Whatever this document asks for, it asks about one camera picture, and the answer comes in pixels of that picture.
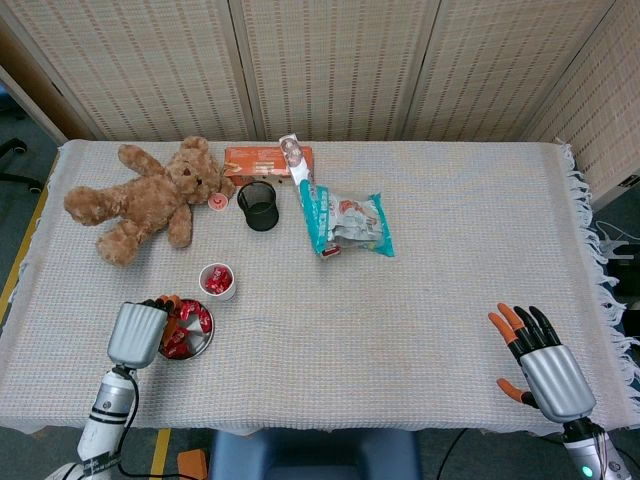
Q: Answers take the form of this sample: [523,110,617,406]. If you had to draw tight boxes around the left robot hand grey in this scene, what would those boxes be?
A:
[107,294,182,371]

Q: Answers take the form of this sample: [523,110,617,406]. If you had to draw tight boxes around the right robot hand grey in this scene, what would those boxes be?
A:
[488,302,597,424]

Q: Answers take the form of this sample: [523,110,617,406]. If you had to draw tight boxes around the silver metal plate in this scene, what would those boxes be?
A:
[157,298,216,360]

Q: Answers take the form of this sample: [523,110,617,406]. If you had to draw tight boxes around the white paper cup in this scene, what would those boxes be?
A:
[198,263,238,302]

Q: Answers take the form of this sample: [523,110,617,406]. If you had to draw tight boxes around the brown teddy bear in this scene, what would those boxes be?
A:
[63,135,236,267]

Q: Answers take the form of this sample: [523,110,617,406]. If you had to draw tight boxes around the orange block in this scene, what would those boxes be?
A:
[177,448,209,480]

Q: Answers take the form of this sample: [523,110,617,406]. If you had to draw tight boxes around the black mesh pen holder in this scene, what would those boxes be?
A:
[236,180,280,232]

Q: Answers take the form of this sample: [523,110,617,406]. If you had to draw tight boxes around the grey waffle tablecloth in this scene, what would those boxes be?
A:
[0,138,640,436]

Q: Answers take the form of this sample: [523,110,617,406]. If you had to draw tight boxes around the black office chair base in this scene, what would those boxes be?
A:
[0,138,44,194]

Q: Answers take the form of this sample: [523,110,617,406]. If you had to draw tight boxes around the orange cardboard box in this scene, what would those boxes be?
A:
[222,145,315,186]

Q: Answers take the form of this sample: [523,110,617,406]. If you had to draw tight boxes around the long white wrap box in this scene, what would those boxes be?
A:
[278,133,345,261]

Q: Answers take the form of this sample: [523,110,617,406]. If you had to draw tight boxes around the teal snack bag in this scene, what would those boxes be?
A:
[298,179,396,259]

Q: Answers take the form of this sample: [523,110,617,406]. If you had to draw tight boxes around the beige woven folding screen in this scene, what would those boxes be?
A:
[0,0,640,211]

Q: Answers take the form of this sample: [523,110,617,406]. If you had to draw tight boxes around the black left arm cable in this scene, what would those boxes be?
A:
[115,368,184,480]

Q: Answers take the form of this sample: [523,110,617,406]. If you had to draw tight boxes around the black floor cable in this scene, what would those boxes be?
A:
[437,428,469,480]

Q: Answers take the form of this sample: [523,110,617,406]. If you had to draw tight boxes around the white plug with cable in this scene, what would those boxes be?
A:
[593,219,632,262]

